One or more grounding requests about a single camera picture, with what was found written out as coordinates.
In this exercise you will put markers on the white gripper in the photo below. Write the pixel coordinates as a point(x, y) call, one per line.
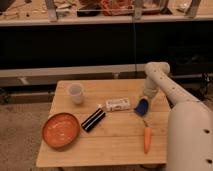
point(150, 90)

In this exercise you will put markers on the orange ceramic bowl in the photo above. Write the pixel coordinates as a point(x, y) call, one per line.
point(60, 130)

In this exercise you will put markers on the orange carrot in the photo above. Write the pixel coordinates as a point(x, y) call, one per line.
point(147, 137)

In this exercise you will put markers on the wooden table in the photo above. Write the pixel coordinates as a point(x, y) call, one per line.
point(119, 138)

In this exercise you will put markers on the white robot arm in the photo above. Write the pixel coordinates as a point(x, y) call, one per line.
point(190, 122)

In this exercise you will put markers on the cluttered background shelf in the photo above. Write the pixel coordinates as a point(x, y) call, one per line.
point(77, 12)

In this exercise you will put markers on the white plastic cup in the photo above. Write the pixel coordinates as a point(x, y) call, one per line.
point(75, 91)

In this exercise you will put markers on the black striped rectangular block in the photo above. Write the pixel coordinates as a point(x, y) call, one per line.
point(93, 120)

